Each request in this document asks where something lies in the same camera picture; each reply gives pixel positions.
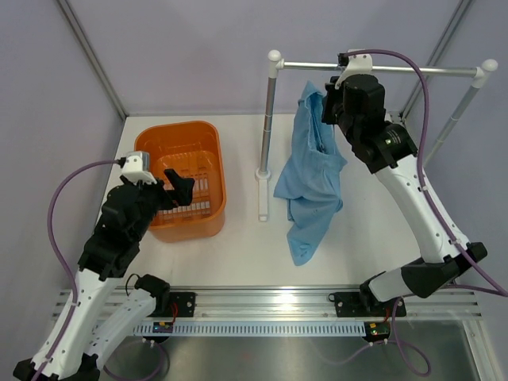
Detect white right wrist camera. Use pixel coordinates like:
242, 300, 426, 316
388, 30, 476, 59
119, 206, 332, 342
335, 50, 373, 89

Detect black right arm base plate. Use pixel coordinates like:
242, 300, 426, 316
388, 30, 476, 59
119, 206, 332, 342
328, 291, 406, 318

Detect aluminium mounting rail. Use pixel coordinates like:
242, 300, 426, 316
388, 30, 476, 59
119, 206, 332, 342
51, 287, 483, 321

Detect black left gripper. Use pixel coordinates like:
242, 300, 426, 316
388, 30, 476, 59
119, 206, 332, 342
122, 168, 194, 242

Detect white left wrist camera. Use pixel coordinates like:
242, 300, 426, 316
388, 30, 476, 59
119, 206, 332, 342
118, 151, 156, 185

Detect orange plastic basket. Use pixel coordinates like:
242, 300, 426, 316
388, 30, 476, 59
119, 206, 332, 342
134, 121, 226, 243

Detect light blue shorts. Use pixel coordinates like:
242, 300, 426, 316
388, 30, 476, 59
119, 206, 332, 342
274, 82, 347, 266

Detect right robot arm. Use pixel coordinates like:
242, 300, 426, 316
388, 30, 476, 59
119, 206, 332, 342
321, 74, 487, 315

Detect white slotted cable duct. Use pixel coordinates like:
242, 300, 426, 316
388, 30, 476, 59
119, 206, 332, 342
133, 321, 366, 337

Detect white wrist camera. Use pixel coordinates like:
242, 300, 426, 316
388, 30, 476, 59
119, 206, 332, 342
118, 151, 156, 185
335, 50, 373, 89

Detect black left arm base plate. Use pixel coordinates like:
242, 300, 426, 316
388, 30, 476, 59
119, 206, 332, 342
151, 291, 196, 318

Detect silver clothes rack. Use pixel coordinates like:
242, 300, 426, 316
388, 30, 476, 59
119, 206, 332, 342
255, 49, 498, 222

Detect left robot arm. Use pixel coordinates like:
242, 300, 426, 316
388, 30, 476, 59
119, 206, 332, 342
13, 169, 195, 380

